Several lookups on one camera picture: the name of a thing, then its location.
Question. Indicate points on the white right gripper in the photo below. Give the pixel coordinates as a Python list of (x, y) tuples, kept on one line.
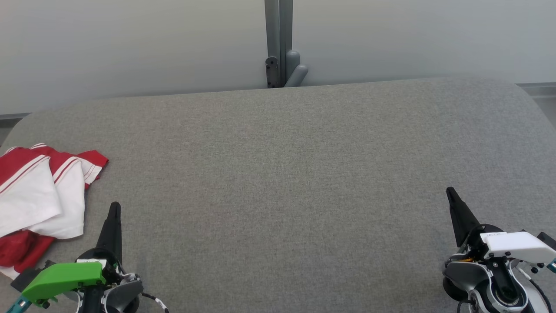
[(512, 245)]

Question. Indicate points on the teal camera connector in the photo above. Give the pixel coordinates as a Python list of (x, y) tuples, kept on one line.
[(17, 304), (552, 265)]

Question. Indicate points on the red Bulls 23 jersey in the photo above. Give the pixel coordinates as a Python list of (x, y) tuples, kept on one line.
[(30, 200)]

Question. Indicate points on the teal right camera connector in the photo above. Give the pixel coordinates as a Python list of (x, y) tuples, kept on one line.
[(552, 265)]

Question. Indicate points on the teal left camera connector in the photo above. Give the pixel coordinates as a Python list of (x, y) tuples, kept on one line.
[(17, 304)]

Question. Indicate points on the red shorts white stripe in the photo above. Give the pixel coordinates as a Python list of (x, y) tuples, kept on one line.
[(17, 253)]

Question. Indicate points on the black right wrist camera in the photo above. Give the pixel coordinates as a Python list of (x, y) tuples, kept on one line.
[(548, 240)]

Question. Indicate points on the black post bracket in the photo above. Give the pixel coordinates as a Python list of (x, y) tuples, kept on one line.
[(272, 71)]

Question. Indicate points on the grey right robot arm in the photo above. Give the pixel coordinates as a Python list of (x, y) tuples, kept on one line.
[(486, 282)]

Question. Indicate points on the grey partition base rail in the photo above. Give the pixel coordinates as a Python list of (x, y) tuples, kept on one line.
[(538, 89), (13, 118)]

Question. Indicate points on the grey rounded post tubes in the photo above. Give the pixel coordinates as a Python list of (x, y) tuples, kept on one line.
[(295, 69)]

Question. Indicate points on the grey metal post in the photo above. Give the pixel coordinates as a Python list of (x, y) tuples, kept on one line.
[(278, 30)]

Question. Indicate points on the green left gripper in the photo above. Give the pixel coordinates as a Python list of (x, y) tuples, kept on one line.
[(61, 278)]

